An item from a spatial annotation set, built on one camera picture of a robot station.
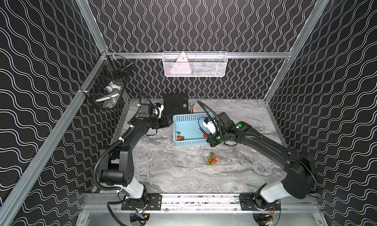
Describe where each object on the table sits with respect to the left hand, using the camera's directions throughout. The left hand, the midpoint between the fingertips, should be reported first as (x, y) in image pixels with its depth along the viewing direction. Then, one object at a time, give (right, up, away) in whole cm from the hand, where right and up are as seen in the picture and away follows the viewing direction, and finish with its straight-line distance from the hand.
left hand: (168, 119), depth 88 cm
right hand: (+23, -11, -7) cm, 26 cm away
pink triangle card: (+8, +32, +1) cm, 33 cm away
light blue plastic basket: (+12, -8, +13) cm, 19 cm away
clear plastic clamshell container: (+23, -22, +2) cm, 32 cm away
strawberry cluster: (+6, -12, +9) cm, 16 cm away
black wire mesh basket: (-39, +34, +10) cm, 52 cm away
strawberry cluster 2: (+26, -24, -1) cm, 35 cm away
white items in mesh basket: (-33, +16, -2) cm, 37 cm away
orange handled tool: (+14, +7, +26) cm, 30 cm away
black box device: (+2, +11, +22) cm, 24 cm away
